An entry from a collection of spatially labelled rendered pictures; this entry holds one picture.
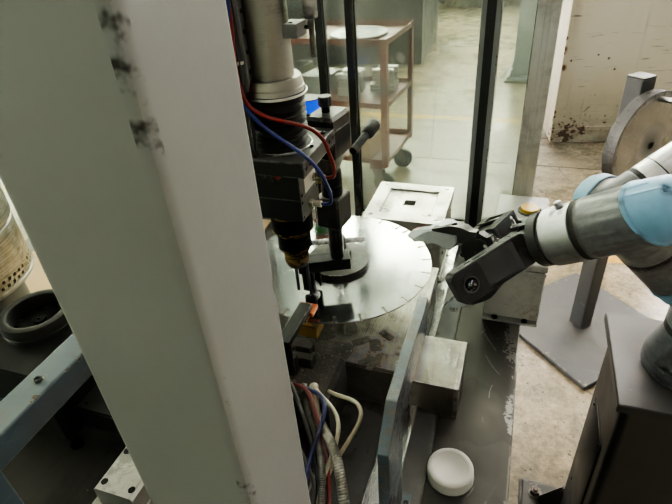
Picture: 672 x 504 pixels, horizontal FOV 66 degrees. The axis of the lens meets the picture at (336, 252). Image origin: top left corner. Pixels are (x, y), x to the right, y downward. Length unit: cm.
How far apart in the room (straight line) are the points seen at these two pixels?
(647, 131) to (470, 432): 120
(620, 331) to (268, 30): 88
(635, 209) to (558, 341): 162
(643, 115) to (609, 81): 216
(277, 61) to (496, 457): 67
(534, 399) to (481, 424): 108
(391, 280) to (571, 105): 318
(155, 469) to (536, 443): 177
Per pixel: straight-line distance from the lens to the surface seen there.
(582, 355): 219
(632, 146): 183
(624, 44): 392
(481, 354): 106
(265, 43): 61
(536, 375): 210
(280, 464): 17
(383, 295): 86
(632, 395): 106
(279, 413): 16
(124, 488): 77
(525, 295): 109
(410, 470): 88
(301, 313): 79
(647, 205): 63
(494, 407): 98
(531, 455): 187
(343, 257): 84
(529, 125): 124
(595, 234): 65
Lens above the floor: 149
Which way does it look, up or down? 34 degrees down
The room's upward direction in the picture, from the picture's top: 5 degrees counter-clockwise
